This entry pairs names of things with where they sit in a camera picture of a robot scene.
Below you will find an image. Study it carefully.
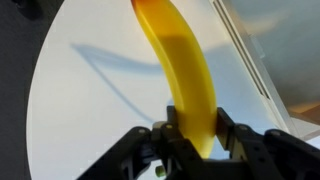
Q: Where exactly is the light wooden slotted tray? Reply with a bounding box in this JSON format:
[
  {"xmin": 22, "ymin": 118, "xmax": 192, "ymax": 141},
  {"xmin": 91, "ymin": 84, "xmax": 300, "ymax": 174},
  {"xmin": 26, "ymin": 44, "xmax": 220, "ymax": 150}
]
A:
[{"xmin": 209, "ymin": 0, "xmax": 320, "ymax": 142}]

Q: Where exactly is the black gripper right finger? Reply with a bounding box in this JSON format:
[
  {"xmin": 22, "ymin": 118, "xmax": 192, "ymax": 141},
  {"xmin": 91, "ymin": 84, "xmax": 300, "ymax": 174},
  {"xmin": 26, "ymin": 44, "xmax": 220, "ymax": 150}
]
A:
[{"xmin": 216, "ymin": 107, "xmax": 320, "ymax": 180}]

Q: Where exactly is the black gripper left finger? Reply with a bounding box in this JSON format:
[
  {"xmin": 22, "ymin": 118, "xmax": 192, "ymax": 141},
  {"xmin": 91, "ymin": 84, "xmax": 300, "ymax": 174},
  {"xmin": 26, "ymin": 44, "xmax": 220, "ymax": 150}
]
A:
[{"xmin": 76, "ymin": 105, "xmax": 214, "ymax": 180}]

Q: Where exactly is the yellow banana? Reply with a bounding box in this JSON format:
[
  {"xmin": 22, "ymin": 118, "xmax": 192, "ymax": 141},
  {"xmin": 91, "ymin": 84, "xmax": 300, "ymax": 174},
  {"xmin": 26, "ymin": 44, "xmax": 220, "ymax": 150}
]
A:
[{"xmin": 130, "ymin": 0, "xmax": 218, "ymax": 160}]

